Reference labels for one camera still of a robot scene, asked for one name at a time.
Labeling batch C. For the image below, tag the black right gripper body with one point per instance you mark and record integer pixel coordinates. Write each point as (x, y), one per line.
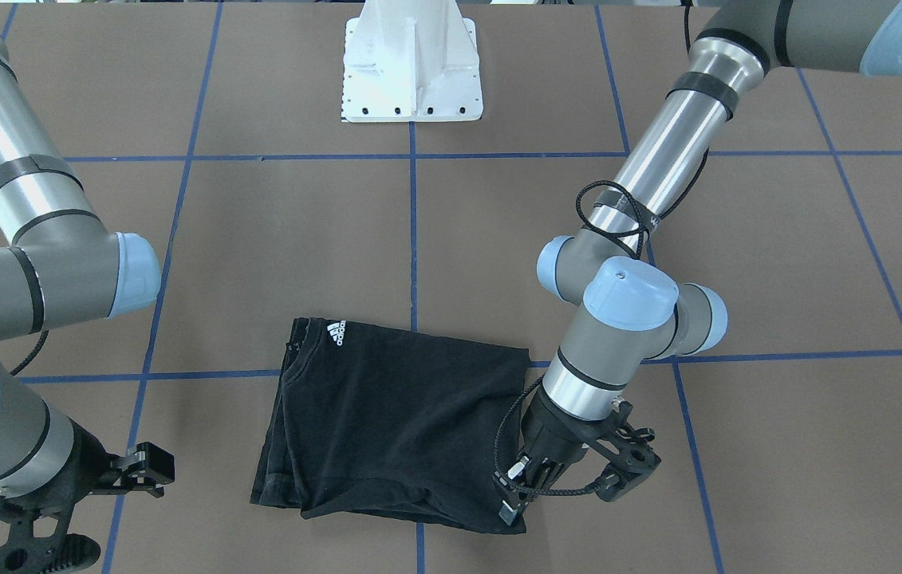
(89, 454)

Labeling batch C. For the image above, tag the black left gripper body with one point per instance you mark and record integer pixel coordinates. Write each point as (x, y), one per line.
(555, 438)

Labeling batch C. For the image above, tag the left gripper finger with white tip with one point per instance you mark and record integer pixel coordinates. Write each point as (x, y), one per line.
(514, 504)

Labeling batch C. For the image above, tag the black printed t-shirt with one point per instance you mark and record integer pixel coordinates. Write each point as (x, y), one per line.
(392, 423)

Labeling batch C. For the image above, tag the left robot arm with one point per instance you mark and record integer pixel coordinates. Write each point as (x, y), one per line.
(597, 359)

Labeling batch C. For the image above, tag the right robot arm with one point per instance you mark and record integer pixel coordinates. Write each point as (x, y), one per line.
(60, 266)

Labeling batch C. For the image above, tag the brown table mat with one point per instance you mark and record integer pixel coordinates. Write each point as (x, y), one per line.
(767, 467)

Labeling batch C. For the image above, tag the blue tape line lengthwise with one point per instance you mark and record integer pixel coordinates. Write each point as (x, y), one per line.
(187, 161)
(662, 168)

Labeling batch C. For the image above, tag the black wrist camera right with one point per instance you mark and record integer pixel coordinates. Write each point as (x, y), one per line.
(39, 540)

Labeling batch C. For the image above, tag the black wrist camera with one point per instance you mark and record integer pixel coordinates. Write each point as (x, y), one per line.
(39, 540)
(627, 449)

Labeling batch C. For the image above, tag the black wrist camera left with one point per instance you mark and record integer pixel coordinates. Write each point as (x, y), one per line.
(627, 449)

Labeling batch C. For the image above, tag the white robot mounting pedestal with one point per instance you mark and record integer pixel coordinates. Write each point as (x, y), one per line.
(411, 61)

